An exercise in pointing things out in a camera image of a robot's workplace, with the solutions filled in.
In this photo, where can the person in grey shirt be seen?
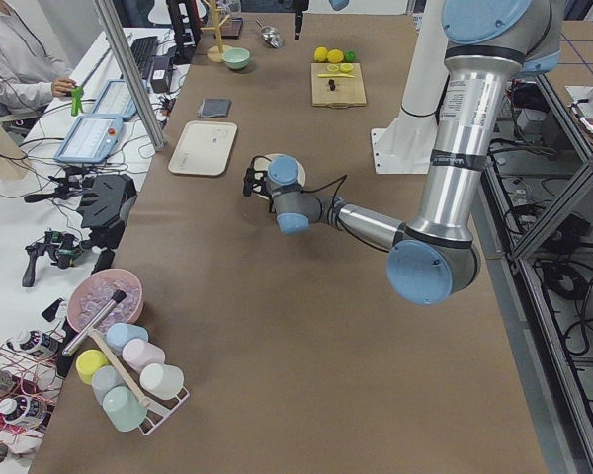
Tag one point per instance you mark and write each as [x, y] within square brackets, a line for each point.
[31, 77]

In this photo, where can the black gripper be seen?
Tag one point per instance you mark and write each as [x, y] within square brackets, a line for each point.
[272, 205]

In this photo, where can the white cup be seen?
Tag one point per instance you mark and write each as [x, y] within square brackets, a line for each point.
[164, 381]

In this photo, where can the mint cup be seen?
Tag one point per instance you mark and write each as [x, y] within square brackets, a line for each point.
[123, 409]

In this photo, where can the white cup rack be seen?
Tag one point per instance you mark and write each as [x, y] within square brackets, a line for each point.
[159, 411]

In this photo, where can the yellow lemon near board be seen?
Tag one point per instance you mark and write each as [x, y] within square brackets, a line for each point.
[335, 56]

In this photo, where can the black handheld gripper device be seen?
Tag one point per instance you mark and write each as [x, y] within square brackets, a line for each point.
[63, 248]

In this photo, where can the metal muddler stick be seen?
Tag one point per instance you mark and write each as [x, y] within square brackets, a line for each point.
[71, 347]

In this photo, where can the wooden cup stand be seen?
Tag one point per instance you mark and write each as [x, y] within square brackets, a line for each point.
[218, 19]

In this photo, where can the aluminium frame post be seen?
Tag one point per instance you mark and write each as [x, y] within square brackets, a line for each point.
[109, 19]

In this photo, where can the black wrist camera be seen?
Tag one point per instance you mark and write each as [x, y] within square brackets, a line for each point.
[248, 181]

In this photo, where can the mint green bowl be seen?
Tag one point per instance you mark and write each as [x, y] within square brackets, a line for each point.
[236, 58]

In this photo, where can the black keyboard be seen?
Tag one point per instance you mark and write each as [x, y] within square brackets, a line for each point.
[143, 51]

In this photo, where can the pink cup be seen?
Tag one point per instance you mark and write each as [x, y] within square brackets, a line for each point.
[138, 354]

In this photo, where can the blue teach pendant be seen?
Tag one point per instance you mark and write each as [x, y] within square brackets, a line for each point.
[90, 140]
[115, 99]

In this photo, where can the beige rectangular tray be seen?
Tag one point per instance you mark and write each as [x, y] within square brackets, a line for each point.
[203, 148]

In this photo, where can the grey cup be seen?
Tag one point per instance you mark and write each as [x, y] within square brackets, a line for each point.
[104, 380]

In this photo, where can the yellow plastic knife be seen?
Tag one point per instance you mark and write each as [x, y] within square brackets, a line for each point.
[335, 76]

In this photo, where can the pink bowl with ice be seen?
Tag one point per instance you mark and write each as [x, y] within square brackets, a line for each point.
[97, 290]

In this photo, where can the yellow cup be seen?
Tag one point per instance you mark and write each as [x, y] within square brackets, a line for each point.
[88, 363]

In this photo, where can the grey folded cloth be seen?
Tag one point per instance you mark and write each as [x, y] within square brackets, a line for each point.
[214, 108]

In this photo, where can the round beige plate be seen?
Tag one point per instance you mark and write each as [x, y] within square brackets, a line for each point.
[261, 166]

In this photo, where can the metal scoop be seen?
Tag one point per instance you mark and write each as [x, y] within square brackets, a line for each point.
[270, 35]

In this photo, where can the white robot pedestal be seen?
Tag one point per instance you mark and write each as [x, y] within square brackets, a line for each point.
[405, 146]

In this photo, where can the wooden cutting board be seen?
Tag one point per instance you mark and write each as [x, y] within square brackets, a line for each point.
[348, 93]

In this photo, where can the light blue cup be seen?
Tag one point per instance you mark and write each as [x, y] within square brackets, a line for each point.
[119, 334]

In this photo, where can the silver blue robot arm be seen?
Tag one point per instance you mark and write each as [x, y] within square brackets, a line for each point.
[433, 256]

